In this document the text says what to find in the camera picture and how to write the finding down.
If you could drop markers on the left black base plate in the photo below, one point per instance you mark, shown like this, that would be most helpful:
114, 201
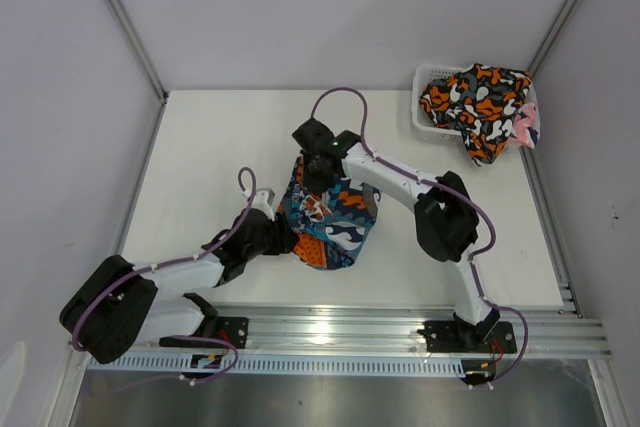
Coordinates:
232, 330

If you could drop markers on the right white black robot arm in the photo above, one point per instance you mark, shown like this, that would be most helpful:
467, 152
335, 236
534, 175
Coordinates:
445, 217

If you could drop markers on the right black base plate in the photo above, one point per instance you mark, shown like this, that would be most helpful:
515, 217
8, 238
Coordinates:
449, 336

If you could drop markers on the white perforated plastic basket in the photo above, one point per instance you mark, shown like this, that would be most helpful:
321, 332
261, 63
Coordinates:
425, 102

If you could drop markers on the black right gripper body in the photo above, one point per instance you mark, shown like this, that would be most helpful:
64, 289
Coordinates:
314, 178

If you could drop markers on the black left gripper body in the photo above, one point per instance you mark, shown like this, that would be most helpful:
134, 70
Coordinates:
274, 239

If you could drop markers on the white slotted cable duct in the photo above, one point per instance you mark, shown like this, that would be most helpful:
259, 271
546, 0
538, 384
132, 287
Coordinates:
286, 364

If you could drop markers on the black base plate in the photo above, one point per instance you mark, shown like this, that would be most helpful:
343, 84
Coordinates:
449, 336
232, 330

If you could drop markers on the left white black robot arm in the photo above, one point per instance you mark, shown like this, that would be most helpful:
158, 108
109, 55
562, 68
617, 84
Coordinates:
123, 304

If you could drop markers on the pink white patterned shorts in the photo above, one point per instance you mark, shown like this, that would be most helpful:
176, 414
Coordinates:
526, 126

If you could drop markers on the blue orange patterned shorts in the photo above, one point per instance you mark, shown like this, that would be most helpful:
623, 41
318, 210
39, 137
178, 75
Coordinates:
332, 227

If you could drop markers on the orange camouflage shorts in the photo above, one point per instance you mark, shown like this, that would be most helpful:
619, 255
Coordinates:
475, 107

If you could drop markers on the aluminium front rail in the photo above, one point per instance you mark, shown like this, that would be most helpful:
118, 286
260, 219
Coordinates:
393, 332

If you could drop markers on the right aluminium frame post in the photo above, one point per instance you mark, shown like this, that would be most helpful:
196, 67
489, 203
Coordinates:
553, 33

